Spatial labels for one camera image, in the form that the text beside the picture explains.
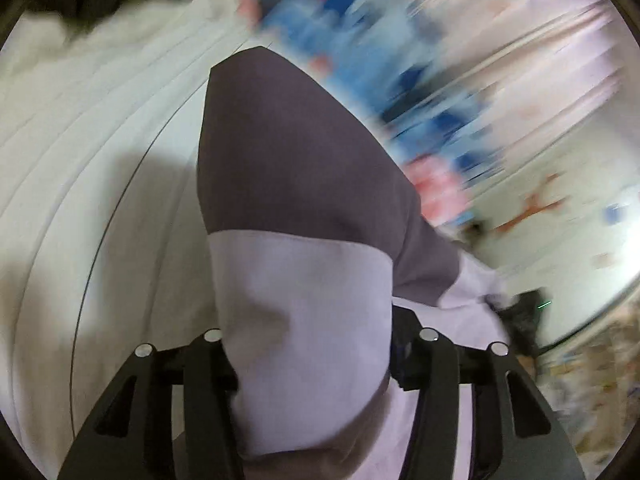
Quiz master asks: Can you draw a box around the lilac and purple jacket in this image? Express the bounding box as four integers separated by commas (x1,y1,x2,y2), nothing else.
197,46,511,480

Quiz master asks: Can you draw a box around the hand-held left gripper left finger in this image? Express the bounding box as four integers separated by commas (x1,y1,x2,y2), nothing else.
57,329,246,480

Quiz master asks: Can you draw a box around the orange tree wall sticker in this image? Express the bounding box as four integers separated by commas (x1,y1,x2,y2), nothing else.
495,175,571,233

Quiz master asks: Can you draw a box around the blue whale print curtain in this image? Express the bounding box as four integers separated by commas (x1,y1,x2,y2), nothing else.
235,0,506,181

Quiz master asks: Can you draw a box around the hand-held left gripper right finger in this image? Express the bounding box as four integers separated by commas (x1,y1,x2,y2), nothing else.
390,307,588,480

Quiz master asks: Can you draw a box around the white striped bed sheet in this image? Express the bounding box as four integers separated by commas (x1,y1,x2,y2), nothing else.
0,0,401,471

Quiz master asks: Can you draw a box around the pink cloth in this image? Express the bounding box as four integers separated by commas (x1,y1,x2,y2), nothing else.
236,0,262,27

